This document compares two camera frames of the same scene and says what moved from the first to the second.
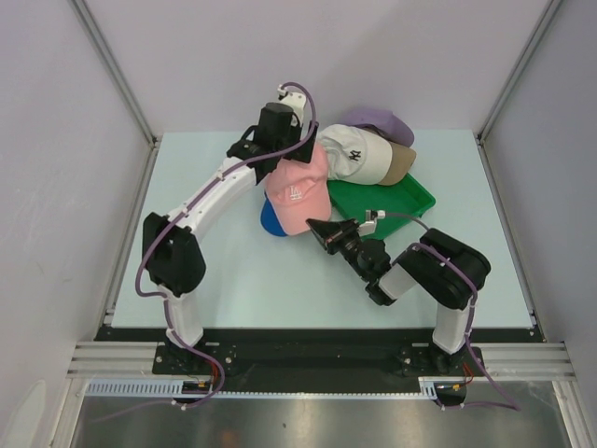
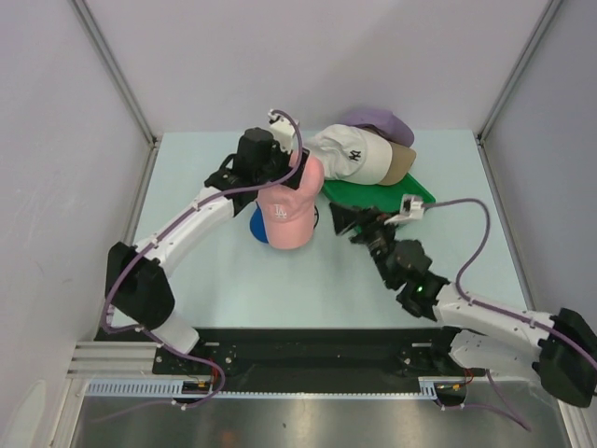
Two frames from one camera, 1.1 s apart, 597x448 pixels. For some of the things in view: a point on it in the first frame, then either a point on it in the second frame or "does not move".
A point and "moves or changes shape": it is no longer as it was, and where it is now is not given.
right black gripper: [332, 233] → [369, 219]
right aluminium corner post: [481, 133] does not move
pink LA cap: [299, 192] moves or changes shape
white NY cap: [355, 155] does not move
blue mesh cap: [270, 219] → [257, 224]
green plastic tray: [402, 201] does not move
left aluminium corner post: [121, 84] does not move
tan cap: [403, 159] does not move
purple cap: [381, 122] does not move
